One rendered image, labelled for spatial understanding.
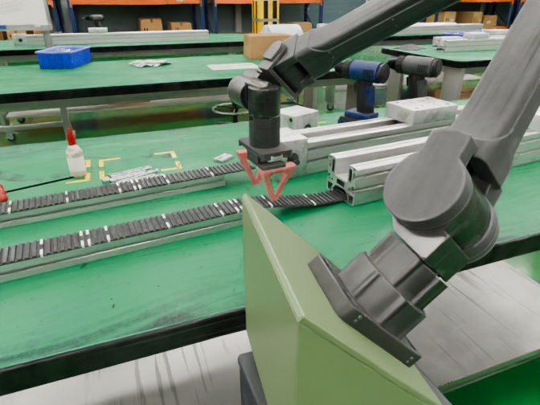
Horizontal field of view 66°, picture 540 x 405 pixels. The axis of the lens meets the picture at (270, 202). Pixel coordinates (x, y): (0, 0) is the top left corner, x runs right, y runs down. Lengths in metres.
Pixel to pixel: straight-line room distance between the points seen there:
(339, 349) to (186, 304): 0.34
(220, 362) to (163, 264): 0.64
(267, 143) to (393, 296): 0.43
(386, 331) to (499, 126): 0.22
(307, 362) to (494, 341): 1.22
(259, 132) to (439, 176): 0.41
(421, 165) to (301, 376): 0.22
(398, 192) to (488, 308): 1.26
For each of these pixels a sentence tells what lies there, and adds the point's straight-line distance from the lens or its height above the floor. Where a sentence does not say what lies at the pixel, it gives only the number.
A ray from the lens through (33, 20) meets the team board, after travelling 3.60.
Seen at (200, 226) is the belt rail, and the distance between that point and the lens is 0.77.
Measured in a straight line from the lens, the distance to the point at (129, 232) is 0.75.
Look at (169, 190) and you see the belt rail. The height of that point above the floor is 0.79.
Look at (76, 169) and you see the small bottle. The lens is 1.10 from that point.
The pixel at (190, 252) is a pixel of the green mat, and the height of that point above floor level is 0.78.
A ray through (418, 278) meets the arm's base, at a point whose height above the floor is 0.95.
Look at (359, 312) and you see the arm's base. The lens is 0.37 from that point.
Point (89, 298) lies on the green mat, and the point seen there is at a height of 0.78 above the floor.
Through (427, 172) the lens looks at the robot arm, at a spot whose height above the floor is 1.03.
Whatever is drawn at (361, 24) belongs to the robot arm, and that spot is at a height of 1.14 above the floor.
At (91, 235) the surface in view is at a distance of 0.77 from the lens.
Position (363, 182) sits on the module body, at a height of 0.83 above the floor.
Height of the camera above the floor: 1.18
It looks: 27 degrees down
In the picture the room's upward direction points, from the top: straight up
